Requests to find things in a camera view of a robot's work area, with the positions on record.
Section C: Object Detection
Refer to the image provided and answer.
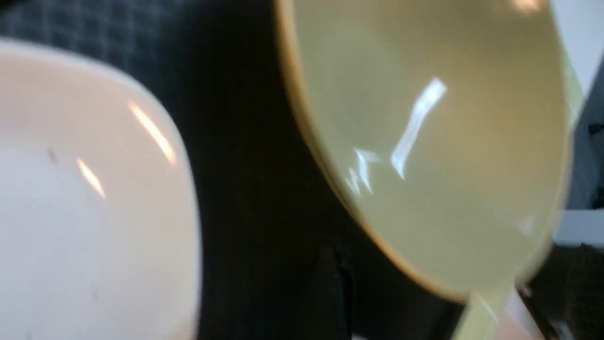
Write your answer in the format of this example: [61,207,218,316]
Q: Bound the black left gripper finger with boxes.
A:
[519,244,604,340]

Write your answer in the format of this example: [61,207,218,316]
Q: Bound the white square dish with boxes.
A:
[0,37,202,340]

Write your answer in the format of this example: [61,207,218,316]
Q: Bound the black serving tray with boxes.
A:
[1,0,464,340]

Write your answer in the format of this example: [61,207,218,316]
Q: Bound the yellow noodle bowl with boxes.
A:
[274,0,572,340]

